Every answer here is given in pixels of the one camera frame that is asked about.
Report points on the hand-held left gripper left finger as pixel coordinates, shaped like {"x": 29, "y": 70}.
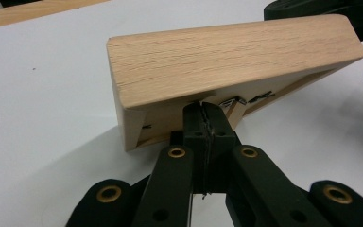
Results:
{"x": 170, "y": 189}

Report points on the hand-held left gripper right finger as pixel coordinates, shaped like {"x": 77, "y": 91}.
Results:
{"x": 252, "y": 189}

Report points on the square wooden clock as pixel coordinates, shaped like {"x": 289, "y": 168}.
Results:
{"x": 217, "y": 56}

